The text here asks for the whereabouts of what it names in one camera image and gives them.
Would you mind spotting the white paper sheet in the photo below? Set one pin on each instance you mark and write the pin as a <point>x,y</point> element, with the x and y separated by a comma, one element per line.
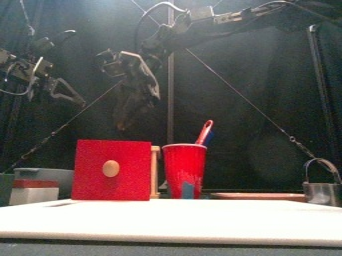
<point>168,220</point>

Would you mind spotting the black side frame post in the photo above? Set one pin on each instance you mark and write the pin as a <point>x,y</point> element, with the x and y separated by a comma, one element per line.
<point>314,50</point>

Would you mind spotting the black vertical frame pole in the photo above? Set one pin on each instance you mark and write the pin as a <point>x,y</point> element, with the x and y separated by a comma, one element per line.
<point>171,110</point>

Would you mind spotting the small metal bucket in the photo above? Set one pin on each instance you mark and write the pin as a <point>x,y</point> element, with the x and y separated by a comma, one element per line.
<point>320,195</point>

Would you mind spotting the blue plastic utensil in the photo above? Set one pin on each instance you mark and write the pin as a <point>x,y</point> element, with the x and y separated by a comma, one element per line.
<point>208,138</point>

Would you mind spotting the wooden drawer with red front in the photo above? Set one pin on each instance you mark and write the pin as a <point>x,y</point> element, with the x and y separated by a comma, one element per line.
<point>111,156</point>

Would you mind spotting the wooden box with slot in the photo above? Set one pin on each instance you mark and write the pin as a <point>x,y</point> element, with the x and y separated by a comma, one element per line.
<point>155,173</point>

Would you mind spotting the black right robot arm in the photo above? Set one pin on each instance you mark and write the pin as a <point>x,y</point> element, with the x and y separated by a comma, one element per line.
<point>248,16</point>

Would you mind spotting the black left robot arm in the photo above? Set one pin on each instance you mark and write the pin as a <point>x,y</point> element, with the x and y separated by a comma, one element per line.
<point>41,43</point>

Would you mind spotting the red and white block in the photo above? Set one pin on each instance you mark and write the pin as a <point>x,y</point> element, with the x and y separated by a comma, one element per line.
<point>33,191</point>

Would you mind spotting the dark green block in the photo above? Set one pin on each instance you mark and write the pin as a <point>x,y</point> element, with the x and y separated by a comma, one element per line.
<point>5,190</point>

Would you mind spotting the red plastic cup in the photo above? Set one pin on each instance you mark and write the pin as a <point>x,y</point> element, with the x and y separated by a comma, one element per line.
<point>183,166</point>

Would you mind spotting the red plastic utensil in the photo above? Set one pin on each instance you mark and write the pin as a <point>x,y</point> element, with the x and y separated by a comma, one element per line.
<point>204,131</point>

